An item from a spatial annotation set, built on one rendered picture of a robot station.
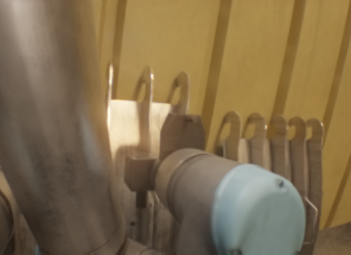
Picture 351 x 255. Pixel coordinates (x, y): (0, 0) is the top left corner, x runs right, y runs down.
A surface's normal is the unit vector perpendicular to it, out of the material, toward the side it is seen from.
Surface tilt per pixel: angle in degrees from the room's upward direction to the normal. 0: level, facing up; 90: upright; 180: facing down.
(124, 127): 64
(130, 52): 90
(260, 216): 72
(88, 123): 91
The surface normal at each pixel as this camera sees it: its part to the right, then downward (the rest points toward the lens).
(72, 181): 0.53, 0.44
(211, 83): -0.75, 0.05
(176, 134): 0.39, 0.06
